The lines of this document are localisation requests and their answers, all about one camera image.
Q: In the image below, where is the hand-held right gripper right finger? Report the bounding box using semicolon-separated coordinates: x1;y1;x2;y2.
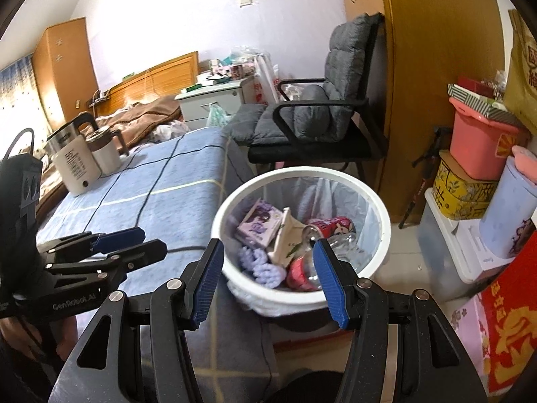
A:
312;238;489;403

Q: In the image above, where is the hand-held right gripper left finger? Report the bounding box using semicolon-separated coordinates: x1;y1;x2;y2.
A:
48;238;225;403

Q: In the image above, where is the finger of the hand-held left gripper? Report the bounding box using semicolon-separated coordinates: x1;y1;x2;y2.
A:
40;227;146;262
46;239;169;283

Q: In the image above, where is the clear red-label plastic bottle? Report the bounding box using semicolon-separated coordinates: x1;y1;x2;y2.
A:
287;235;362;293

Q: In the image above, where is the red cartoon drink can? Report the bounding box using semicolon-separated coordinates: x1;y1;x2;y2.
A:
302;216;357;247

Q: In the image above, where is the lavender knitted cloth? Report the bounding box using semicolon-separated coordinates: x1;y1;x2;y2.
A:
238;245;288;290

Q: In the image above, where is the white mesh waste bin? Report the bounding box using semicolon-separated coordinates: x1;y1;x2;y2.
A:
211;167;392;318

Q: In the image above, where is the cream paper box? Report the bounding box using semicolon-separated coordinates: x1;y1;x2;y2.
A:
268;208;307;268

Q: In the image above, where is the purple drink carton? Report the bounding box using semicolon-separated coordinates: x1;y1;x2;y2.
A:
235;199;283;249

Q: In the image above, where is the person's left forearm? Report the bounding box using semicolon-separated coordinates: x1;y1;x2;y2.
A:
0;317;59;403

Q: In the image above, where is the white electric kettle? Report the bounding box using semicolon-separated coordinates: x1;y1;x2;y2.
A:
42;111;104;197

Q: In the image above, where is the white mug with brown lid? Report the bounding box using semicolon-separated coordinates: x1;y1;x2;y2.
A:
86;125;130;176

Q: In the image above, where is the blue white dotted curtain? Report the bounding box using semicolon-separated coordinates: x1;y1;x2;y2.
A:
0;54;48;160

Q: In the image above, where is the white crumpled cloth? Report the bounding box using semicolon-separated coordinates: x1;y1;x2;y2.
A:
152;120;190;142

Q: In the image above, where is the clear storage box white lid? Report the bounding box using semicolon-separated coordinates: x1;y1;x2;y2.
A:
417;188;518;303

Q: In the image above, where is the brown blanket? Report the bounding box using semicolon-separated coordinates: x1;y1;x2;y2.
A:
37;94;186;203

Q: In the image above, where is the black red walking stick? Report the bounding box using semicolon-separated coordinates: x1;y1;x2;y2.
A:
398;126;452;230

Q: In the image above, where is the pink floral sheet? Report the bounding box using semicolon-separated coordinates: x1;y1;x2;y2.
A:
449;294;490;379

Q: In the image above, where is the green plastic bag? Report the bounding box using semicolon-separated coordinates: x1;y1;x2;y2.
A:
207;103;230;129

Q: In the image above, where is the wooden wardrobe with star decals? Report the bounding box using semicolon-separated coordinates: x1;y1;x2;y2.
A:
33;17;100;123

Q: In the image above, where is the yellow patterned box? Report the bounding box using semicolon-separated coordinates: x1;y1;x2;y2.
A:
432;150;501;221

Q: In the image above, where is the wooden headboard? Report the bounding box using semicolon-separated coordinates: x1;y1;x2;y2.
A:
90;51;200;117

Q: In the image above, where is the white nightstand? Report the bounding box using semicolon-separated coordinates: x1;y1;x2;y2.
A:
175;76;257;132

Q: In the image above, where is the red gold banner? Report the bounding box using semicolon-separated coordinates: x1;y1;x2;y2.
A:
480;252;537;396

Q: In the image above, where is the lavender cylindrical container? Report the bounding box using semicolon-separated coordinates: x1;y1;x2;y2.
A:
478;145;537;260

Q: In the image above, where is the pink plastic bucket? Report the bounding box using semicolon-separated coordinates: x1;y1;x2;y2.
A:
449;96;526;181

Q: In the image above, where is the white red shopping bag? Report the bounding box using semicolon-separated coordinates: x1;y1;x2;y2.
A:
253;52;283;106

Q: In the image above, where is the grey quilted chair cushion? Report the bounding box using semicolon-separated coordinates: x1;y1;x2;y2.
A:
227;13;383;144

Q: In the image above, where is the clear plastic bag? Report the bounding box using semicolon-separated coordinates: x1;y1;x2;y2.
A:
230;45;263;64

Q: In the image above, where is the striped gift box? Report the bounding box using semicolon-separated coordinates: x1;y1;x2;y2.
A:
447;77;518;123

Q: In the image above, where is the tall wooden wardrobe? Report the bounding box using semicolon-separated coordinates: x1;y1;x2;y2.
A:
338;0;506;219

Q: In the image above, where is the brown printed paper bag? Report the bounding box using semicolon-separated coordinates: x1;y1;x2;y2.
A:
501;8;537;132

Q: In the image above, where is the black cable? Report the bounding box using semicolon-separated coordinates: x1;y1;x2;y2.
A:
86;134;214;255

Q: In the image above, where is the black frame armchair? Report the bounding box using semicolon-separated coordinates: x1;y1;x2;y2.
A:
247;12;389;179

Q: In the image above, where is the white cable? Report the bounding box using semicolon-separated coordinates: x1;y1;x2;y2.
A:
144;67;160;98

